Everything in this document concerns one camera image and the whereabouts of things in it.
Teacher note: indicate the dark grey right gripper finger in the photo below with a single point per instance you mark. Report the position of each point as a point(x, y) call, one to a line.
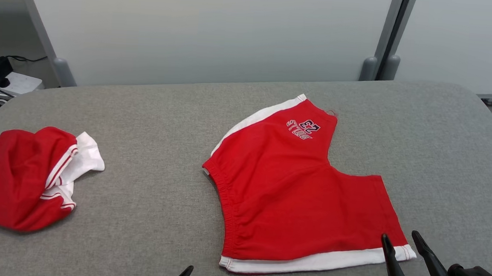
point(434, 264)
point(396, 271)

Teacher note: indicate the red shorts with white stripe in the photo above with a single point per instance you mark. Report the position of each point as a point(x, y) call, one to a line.
point(294, 192)

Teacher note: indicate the red Bulls basketball jersey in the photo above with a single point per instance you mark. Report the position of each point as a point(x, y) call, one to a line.
point(9, 174)

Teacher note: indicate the narrow white partition panel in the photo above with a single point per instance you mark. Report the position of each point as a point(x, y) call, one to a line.
point(469, 40)

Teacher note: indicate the white power strip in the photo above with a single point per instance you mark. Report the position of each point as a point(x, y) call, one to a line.
point(21, 82)

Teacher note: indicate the wide white partition panel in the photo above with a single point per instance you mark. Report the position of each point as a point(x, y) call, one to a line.
point(214, 29)

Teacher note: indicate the black power adapter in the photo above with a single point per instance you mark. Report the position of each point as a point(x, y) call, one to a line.
point(1, 67)

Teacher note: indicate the grey double partition post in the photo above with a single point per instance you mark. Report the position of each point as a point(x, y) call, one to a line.
point(387, 35)

